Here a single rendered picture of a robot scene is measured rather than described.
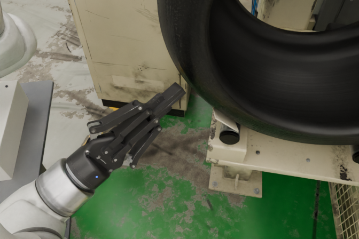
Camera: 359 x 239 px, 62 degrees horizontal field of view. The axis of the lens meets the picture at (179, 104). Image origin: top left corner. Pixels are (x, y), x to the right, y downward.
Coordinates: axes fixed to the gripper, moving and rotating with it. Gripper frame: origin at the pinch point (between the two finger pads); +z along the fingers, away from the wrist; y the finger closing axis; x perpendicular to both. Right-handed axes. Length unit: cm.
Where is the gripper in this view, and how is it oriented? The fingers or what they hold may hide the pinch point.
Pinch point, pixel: (166, 100)
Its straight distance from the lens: 54.9
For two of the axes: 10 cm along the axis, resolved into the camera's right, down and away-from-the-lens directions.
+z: 7.5, -6.6, 0.8
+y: 4.9, 6.3, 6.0
